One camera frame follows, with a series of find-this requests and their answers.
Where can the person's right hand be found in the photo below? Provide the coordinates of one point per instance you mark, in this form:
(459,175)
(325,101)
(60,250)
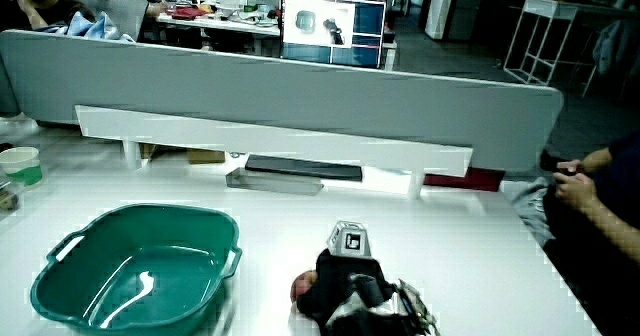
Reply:
(340,281)

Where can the red apple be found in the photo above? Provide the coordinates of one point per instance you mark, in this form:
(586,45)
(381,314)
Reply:
(302,283)

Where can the white desk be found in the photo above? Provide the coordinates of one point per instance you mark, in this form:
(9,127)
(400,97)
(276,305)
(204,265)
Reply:
(450,256)

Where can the white desk shelf riser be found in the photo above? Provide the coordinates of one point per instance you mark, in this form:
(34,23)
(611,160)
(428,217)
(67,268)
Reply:
(280,141)

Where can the grey desk partition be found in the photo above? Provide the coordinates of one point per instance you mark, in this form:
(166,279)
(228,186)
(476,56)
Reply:
(300,93)

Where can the black keyboard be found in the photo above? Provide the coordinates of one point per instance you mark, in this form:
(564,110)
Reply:
(302,167)

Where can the clear grey tray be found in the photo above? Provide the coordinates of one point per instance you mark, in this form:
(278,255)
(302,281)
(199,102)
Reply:
(272,182)

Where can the dark red box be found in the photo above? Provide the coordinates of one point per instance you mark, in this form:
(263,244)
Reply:
(465,179)

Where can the brown cardboard box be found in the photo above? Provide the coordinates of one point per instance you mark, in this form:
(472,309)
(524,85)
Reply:
(206,156)

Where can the green plastic basin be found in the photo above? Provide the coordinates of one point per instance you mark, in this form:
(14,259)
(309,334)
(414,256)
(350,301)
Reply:
(145,271)

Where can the black phone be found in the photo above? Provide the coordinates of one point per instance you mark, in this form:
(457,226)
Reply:
(552,162)

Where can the computer monitor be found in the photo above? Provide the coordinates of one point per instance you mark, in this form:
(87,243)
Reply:
(332,28)

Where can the cluttered white table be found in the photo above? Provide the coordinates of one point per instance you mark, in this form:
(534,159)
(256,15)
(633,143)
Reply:
(220,21)

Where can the white metal rack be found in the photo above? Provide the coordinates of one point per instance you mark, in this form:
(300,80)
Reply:
(540,41)

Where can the white green paper cup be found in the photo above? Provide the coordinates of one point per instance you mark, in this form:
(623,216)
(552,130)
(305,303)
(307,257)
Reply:
(21,165)

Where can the light blue cloth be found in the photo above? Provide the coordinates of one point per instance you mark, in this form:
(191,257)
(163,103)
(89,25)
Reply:
(92,27)

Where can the grey hanging jacket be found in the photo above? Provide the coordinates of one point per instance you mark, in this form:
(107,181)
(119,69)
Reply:
(607,46)

